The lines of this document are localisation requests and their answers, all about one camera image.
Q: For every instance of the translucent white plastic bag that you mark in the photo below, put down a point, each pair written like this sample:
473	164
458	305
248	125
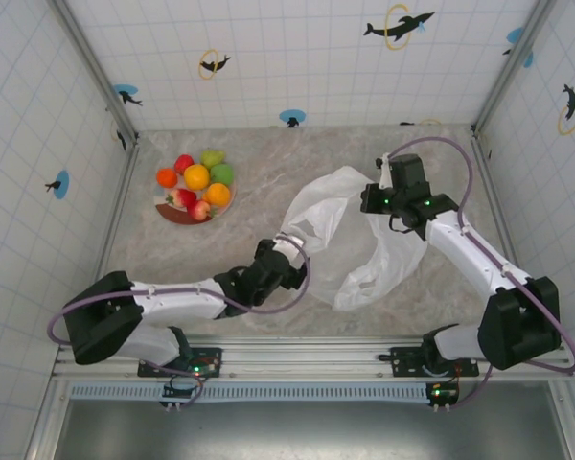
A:
326	201

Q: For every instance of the red strawberry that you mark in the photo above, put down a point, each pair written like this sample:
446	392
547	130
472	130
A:
184	197

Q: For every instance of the small circuit board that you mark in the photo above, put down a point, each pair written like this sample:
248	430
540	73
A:
177	394
443	394

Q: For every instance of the red-orange tangerine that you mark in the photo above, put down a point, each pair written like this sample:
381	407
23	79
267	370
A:
167	177

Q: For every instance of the dolphin sticker on blue circle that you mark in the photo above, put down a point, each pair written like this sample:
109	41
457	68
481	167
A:
60	184
127	93
515	36
292	117

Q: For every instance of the aluminium corner post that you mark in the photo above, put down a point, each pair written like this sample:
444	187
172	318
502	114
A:
508	67
100	81

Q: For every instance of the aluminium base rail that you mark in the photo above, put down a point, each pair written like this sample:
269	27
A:
306	357

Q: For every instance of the yellow-orange round fruit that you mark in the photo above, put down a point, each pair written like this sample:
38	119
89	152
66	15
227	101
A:
196	177

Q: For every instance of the orange fruit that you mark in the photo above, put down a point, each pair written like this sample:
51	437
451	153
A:
217	194

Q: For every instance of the round pale plate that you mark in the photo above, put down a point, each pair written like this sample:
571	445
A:
177	216

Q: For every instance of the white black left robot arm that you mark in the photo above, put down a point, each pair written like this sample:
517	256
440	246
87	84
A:
172	304

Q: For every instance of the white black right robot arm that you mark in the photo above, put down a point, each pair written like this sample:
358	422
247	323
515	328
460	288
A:
460	244

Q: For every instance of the grey metal panel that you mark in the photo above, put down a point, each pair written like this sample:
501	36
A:
316	431

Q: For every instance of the green apple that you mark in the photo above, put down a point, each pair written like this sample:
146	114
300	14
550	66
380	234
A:
222	174

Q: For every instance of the yellow-green pear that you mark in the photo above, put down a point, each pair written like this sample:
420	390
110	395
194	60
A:
213	156

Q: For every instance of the red pear with stem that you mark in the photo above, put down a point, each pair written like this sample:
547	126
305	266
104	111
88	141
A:
183	163

